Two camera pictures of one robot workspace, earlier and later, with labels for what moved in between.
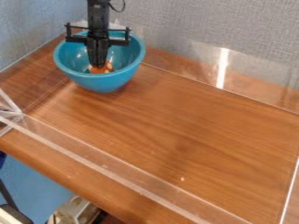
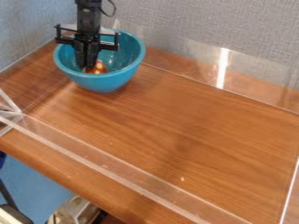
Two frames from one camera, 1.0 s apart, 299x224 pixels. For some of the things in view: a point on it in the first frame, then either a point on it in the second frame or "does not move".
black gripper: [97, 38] -> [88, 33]
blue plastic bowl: [69, 56] does not move
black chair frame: [11, 207] does not move
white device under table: [76, 211] does not move
